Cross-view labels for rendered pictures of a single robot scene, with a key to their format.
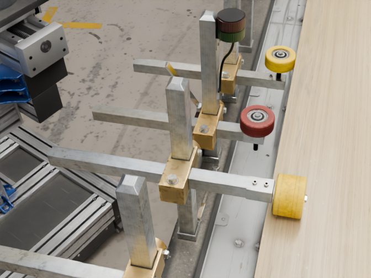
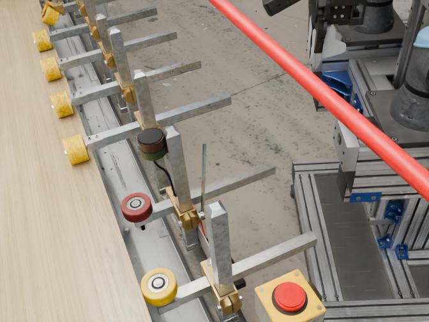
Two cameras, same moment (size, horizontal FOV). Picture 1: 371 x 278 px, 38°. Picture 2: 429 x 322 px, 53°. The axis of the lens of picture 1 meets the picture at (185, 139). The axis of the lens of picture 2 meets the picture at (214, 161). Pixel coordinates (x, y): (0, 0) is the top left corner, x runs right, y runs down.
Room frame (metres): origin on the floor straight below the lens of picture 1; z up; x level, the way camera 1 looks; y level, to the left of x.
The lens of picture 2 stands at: (1.64, -0.46, 1.76)
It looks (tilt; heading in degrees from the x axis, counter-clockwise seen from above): 44 degrees down; 142
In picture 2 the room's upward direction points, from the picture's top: 6 degrees counter-clockwise
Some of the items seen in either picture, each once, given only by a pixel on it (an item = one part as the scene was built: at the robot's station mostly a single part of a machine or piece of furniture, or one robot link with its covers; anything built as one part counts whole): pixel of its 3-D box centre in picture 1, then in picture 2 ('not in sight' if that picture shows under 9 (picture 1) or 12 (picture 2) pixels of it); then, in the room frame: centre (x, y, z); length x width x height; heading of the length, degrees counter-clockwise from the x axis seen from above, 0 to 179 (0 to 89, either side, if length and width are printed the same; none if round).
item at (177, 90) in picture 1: (184, 171); (153, 140); (0.74, 0.01, 0.92); 0.04 x 0.04 x 0.48; 72
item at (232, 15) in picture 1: (229, 57); (158, 169); (0.96, -0.11, 1.03); 0.06 x 0.06 x 0.22; 72
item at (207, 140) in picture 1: (210, 123); (181, 207); (0.96, -0.06, 0.85); 0.14 x 0.06 x 0.05; 162
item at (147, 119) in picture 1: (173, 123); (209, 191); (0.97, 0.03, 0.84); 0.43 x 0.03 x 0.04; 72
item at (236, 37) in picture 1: (231, 30); (152, 148); (0.96, -0.11, 1.10); 0.06 x 0.06 x 0.02
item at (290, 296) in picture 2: not in sight; (289, 297); (1.46, -0.22, 1.22); 0.04 x 0.04 x 0.02
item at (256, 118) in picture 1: (256, 132); (139, 215); (0.90, -0.17, 0.85); 0.08 x 0.08 x 0.11
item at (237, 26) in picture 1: (231, 20); (151, 140); (0.96, -0.11, 1.13); 0.06 x 0.06 x 0.02
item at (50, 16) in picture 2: not in sight; (50, 15); (-0.30, 0.18, 0.93); 0.09 x 0.08 x 0.09; 72
